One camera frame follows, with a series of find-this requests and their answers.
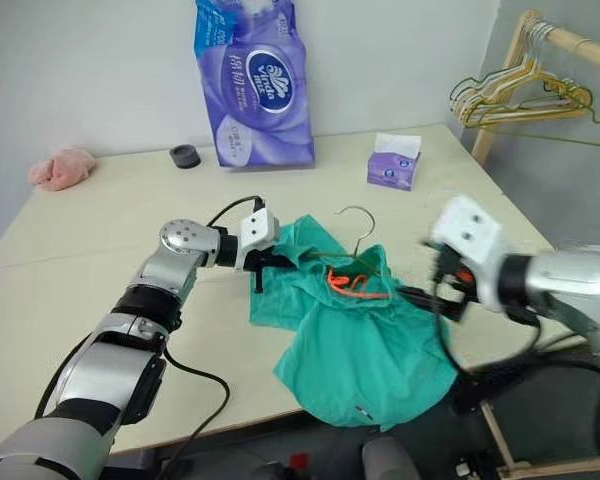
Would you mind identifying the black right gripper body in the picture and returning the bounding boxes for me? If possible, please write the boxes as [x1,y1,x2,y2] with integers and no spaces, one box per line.
[423,241,480,324]

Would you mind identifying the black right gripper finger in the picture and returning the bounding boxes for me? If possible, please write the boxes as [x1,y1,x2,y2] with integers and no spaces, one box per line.
[396,285,462,322]

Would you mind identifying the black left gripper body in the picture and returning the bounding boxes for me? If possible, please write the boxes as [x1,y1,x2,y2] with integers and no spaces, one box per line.
[243,239,294,275]

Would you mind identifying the olive wire hanger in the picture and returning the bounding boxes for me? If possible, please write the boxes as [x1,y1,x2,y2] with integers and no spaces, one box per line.
[304,205,382,277]

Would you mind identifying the green shorts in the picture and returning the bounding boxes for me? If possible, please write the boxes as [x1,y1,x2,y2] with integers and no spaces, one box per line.
[249,214,460,433]

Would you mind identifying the small purple tissue box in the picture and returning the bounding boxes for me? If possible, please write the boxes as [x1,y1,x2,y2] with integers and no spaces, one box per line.
[365,131,423,193]

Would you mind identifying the large purple tissue pack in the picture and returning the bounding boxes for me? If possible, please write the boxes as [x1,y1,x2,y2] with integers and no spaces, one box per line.
[193,0,317,170]

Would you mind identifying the pink cloth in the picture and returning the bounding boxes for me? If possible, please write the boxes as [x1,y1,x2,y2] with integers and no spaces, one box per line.
[27,147,98,193]

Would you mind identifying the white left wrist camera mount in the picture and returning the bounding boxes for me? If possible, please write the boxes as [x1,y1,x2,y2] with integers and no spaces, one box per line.
[232,209,282,274]

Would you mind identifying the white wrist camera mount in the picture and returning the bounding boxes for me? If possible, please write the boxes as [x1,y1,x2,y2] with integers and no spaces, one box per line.
[429,195,512,314]
[232,209,282,274]

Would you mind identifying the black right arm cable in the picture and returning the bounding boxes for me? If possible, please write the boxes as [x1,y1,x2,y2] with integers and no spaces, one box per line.
[434,299,600,472]

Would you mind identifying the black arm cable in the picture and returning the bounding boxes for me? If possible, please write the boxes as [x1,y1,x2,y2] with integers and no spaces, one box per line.
[154,196,267,469]
[434,299,600,472]

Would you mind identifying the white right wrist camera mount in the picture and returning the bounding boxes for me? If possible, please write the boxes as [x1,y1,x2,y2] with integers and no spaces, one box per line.
[429,195,512,314]

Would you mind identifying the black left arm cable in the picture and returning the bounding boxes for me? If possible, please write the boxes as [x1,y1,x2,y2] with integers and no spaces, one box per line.
[154,196,267,469]

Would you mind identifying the white wire hanger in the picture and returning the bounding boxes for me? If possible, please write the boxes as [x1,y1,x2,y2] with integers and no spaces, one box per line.
[449,18,599,109]

